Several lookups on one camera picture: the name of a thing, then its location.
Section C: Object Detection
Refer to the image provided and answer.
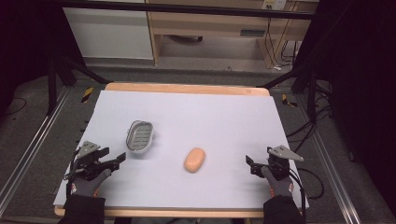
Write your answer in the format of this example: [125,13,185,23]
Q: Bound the black curtain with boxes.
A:
[0,0,78,116]
[295,0,396,216]

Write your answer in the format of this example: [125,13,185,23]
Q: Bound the wooden desk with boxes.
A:
[145,0,316,68]

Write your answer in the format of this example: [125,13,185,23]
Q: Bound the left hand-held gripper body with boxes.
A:
[72,140,112,182]

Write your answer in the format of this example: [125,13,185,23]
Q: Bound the black floor cables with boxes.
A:
[285,78,334,153]

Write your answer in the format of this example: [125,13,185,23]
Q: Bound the grey soap dish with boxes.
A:
[125,119,156,154]

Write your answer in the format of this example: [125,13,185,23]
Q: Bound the white table mat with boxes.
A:
[52,90,310,210]

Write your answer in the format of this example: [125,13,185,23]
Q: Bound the yellow black tape marker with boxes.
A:
[281,93,299,109]
[80,86,94,104]

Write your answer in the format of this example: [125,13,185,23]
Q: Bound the white cabinet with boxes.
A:
[63,6,154,61]

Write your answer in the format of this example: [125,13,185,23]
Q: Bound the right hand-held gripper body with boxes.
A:
[264,145,304,182]

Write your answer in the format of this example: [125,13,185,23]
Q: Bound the person's right hand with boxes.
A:
[260,165,295,200]

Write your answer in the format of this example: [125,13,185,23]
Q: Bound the person's left hand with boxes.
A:
[66,169,112,199]

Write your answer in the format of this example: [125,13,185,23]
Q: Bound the hanging black cables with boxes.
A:
[264,8,301,71]

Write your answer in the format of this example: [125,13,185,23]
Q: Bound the black metal frame bar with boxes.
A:
[61,0,316,21]

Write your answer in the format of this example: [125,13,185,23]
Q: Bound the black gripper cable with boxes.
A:
[289,167,325,201]

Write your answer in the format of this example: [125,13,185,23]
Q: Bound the black metal stand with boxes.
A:
[46,50,111,117]
[257,60,319,120]

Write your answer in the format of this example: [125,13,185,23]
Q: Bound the white power strip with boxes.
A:
[262,0,288,11]

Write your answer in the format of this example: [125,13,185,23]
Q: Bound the metal floor rail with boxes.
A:
[295,92,362,224]
[0,87,73,216]

